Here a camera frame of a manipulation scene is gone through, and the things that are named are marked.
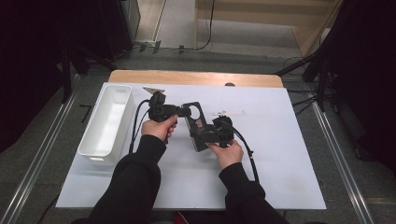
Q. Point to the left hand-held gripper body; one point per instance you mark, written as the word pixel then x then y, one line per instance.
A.
pixel 158 109

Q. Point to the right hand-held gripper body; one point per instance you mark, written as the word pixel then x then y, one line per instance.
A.
pixel 224 130

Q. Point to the white plastic bin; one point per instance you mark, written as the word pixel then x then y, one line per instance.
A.
pixel 107 124

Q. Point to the person's left hand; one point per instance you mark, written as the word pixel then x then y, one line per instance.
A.
pixel 158 128

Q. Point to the person's right hand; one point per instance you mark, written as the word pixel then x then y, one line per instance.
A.
pixel 227 153

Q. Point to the wooden table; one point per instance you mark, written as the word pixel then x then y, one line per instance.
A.
pixel 193 77

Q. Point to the white table cover sheet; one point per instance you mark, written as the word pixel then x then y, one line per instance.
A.
pixel 280 155

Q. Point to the person's dark red garment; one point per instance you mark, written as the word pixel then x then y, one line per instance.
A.
pixel 180 218

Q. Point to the black cabinet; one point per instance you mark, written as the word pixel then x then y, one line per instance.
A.
pixel 118 25

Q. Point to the black metal stand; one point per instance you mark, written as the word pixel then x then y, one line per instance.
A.
pixel 320 81
pixel 66 77

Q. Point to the black curtain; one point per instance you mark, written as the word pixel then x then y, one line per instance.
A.
pixel 31 62
pixel 367 77

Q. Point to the metal floor rail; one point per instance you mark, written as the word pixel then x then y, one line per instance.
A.
pixel 34 168
pixel 342 161

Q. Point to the light wooden frame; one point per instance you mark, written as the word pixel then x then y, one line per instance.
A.
pixel 299 28

